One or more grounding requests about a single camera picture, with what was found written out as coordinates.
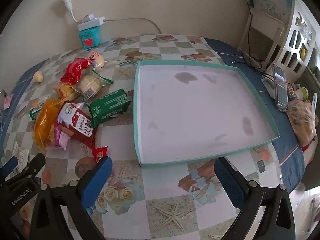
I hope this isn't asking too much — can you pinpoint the white power strip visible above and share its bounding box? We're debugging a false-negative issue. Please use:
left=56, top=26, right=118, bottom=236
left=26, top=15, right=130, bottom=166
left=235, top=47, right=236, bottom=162
left=77, top=14, right=107, bottom=32

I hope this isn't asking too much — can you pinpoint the green snack packet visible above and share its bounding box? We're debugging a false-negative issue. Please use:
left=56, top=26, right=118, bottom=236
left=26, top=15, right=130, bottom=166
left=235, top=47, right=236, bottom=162
left=88, top=88, right=132, bottom=128

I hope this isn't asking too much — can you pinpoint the yellow-orange snack packet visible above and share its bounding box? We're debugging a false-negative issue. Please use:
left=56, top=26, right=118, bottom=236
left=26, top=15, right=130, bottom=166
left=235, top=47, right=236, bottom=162
left=33, top=98, right=63, bottom=152

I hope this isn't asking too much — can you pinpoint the colourful striped packet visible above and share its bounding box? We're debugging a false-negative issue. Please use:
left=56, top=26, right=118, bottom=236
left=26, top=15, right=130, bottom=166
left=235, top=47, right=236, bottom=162
left=286, top=80, right=297, bottom=100

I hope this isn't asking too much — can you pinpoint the white side table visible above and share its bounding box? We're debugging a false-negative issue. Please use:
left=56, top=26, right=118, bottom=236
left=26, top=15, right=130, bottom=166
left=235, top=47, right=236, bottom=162
left=237, top=0, right=295, bottom=68

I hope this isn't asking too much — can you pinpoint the orange cake packet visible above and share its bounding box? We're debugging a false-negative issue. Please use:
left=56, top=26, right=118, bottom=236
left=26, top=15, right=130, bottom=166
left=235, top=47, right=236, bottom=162
left=53, top=81, right=82, bottom=101

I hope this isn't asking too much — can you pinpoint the pink candy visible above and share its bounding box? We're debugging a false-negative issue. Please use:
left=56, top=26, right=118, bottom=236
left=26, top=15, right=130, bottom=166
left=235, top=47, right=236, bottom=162
left=3, top=94, right=14, bottom=110

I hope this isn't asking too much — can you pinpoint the red snack packet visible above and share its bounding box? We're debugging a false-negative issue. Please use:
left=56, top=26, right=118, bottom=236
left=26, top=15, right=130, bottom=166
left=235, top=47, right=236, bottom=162
left=60, top=57, right=97, bottom=84

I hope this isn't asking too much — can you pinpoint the small white packet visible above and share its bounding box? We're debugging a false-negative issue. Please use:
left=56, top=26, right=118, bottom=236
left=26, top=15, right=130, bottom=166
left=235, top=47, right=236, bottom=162
left=11, top=141, right=30, bottom=168

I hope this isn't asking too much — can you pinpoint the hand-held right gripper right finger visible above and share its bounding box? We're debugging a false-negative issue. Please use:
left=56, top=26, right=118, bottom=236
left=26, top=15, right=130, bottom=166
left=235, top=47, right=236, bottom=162
left=214, top=157, right=295, bottom=240

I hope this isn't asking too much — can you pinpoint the pink snack packet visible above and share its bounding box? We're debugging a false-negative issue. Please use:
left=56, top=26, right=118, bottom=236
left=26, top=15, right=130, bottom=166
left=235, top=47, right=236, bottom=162
left=46, top=125, right=73, bottom=150

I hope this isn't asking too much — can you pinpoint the round bun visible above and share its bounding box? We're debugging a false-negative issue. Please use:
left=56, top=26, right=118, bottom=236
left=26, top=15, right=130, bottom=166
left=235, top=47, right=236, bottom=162
left=86, top=51, right=113, bottom=72

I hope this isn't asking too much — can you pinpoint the smartphone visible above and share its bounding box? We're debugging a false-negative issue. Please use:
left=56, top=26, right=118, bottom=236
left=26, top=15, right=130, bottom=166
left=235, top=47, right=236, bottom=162
left=272, top=63, right=288, bottom=110

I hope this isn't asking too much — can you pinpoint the clear plastic bag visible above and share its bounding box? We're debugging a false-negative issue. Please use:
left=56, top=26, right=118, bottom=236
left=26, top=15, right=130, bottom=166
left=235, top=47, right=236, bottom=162
left=286, top=100, right=319, bottom=148

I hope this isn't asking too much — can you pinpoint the teal cardboard tray box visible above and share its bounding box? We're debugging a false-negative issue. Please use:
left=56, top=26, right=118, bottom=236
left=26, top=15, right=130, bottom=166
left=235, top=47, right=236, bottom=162
left=132, top=59, right=280, bottom=168

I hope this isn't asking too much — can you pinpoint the dark red biscuit packet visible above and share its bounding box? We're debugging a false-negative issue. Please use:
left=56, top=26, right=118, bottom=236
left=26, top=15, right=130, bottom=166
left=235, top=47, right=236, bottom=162
left=54, top=101, right=98, bottom=150

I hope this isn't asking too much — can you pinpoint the small red candy packet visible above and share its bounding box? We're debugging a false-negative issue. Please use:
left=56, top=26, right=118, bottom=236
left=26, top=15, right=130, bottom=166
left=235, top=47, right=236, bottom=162
left=91, top=146, right=108, bottom=164

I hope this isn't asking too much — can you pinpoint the teal box with red label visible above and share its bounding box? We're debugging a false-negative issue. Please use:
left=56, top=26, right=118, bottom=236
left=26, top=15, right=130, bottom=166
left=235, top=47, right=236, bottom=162
left=79, top=26, right=101, bottom=50

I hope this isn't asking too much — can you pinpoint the white power cable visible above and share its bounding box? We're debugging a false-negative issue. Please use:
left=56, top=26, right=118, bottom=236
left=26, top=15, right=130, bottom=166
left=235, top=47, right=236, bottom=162
left=104, top=17, right=161, bottom=34

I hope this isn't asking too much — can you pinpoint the green-edged cracker packet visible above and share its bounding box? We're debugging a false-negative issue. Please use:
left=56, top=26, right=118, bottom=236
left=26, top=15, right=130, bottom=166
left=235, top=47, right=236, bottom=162
left=76, top=70, right=114, bottom=103

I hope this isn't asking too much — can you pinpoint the white curved shelf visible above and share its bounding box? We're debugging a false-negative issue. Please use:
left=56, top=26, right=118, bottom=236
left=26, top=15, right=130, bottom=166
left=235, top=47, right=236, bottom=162
left=265, top=0, right=320, bottom=80

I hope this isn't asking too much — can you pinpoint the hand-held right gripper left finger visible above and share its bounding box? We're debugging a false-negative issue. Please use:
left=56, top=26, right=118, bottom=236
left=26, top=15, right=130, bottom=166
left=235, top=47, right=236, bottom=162
left=29, top=156, right=113, bottom=240

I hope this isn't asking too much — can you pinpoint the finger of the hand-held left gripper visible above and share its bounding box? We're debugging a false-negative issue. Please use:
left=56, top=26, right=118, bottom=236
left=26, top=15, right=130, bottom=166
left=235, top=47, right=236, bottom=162
left=5, top=154, right=46, bottom=188
left=0, top=156, right=19, bottom=180

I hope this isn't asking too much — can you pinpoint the black cable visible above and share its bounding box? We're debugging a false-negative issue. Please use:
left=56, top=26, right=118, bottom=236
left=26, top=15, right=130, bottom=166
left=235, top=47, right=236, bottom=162
left=231, top=5, right=269, bottom=77

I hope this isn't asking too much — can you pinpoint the white phone stand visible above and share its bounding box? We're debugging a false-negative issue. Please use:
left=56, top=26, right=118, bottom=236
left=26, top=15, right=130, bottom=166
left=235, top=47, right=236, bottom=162
left=261, top=76, right=278, bottom=98

